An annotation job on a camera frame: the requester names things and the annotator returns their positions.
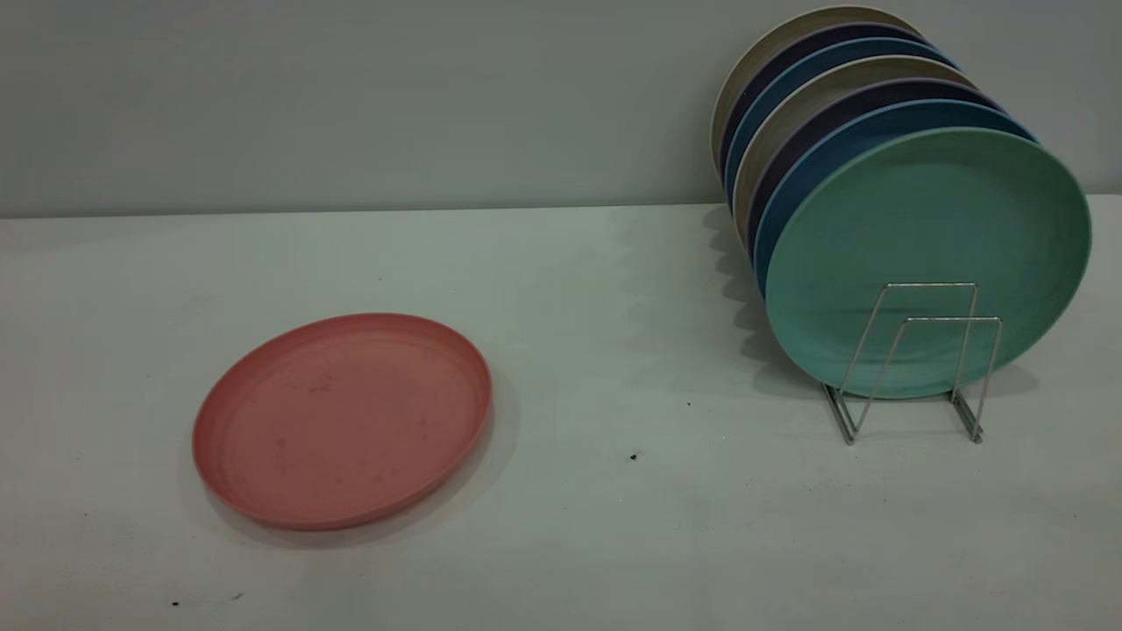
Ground pink round plate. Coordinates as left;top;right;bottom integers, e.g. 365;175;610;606
192;313;494;532

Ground blue round plate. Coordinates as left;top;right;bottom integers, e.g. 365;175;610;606
754;98;1040;299
724;37;962;211

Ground dark purple round plate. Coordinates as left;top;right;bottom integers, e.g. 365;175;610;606
719;22;941;189
745;77;1005;257

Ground beige round plate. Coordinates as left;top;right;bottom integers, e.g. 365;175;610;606
732;54;979;238
709;4;926;181

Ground green round plate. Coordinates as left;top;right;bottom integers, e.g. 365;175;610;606
764;127;1093;401

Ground silver wire plate rack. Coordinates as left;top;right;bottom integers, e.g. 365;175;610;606
821;282;1004;445

